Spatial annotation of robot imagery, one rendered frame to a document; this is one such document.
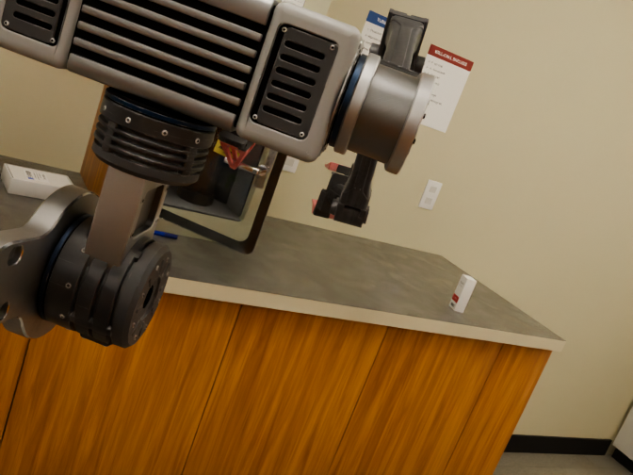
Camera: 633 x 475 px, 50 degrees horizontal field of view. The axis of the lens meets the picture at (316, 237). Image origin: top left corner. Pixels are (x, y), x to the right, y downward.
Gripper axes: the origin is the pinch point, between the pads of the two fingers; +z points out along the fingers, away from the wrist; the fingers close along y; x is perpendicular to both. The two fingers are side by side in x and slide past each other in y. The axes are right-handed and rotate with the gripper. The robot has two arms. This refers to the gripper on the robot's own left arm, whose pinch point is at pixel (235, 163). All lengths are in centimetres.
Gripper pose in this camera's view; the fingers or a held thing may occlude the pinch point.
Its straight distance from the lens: 161.4
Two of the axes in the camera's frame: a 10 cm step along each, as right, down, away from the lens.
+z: -2.1, 7.6, 6.2
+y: -3.5, 5.3, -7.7
